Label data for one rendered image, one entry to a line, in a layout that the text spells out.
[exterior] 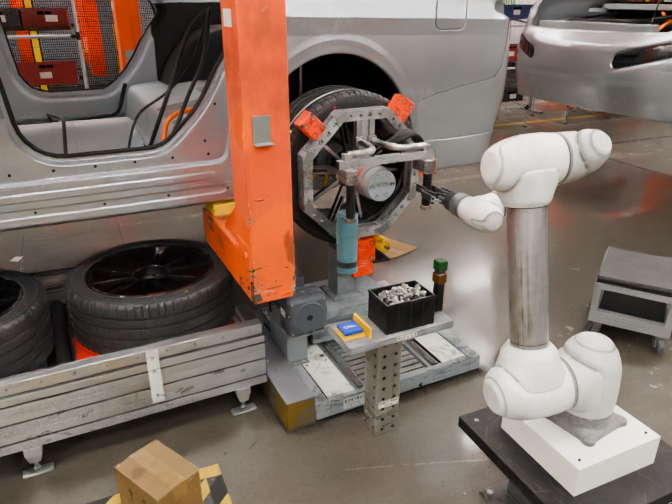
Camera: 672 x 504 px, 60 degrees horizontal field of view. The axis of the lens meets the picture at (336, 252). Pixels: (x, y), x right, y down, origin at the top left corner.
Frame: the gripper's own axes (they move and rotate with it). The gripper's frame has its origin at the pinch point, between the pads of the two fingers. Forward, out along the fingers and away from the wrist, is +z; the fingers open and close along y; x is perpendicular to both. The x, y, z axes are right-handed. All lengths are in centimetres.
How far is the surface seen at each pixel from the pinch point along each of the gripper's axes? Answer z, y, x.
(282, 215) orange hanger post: -6, -63, 1
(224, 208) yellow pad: 46, -70, -12
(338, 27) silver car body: 46, -16, 58
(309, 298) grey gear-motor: 10, -47, -43
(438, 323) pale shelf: -36, -17, -38
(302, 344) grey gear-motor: 14, -49, -67
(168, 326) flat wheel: 13, -103, -43
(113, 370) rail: 3, -125, -50
